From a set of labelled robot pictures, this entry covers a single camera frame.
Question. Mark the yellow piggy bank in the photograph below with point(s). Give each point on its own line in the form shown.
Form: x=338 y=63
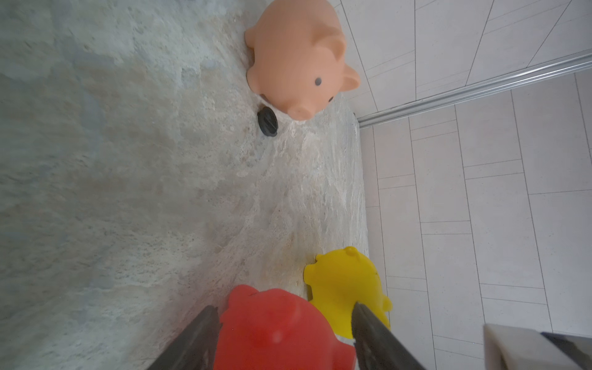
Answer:
x=340 y=279

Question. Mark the red piggy bank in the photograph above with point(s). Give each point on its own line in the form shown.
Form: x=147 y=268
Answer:
x=275 y=329

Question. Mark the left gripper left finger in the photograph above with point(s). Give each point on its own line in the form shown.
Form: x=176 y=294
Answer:
x=195 y=347

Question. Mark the black plug near pink pig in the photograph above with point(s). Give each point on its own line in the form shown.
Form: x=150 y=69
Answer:
x=267 y=121

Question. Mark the pink piggy bank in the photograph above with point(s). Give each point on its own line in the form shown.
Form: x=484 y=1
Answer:
x=299 y=57

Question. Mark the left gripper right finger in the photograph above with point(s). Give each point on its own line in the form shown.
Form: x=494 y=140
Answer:
x=376 y=347

